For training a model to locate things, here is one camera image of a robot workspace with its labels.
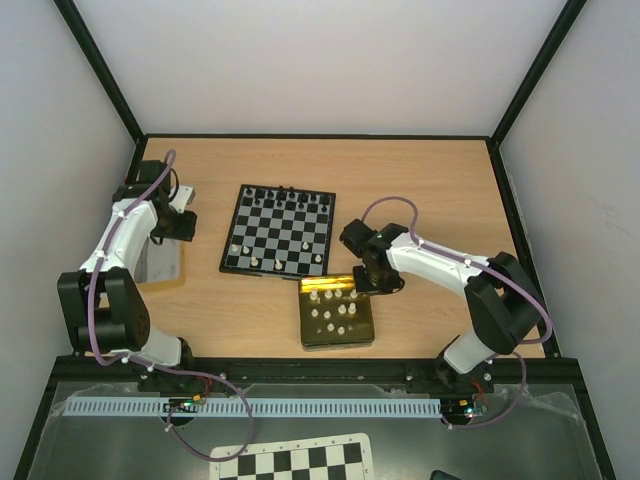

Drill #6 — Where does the gold tin with pieces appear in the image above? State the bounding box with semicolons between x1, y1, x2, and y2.
298;275;375;351

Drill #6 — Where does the black silver chess board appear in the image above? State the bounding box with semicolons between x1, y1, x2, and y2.
219;184;336;280

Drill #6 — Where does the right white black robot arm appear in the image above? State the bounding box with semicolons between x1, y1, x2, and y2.
340;219;548;392

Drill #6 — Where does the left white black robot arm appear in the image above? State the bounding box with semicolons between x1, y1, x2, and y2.
57;149;197;372

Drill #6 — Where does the silver gold tin lid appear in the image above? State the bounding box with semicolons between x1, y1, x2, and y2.
133;239;186;291

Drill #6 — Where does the printed checkerboard sheet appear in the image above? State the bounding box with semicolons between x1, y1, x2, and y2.
209;433;375;480

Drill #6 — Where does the black phone corner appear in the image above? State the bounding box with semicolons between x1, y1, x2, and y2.
430;470;460;480

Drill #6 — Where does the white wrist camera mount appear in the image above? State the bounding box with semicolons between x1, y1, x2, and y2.
169;185;195;213

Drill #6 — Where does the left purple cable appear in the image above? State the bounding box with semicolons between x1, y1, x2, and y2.
87;148;256;461

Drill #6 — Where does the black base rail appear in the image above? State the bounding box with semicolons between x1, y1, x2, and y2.
137;362;496;394

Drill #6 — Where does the black aluminium frame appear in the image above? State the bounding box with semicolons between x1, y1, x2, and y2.
14;0;615;479

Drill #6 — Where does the white slotted cable duct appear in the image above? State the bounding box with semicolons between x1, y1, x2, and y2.
63;397;441;419

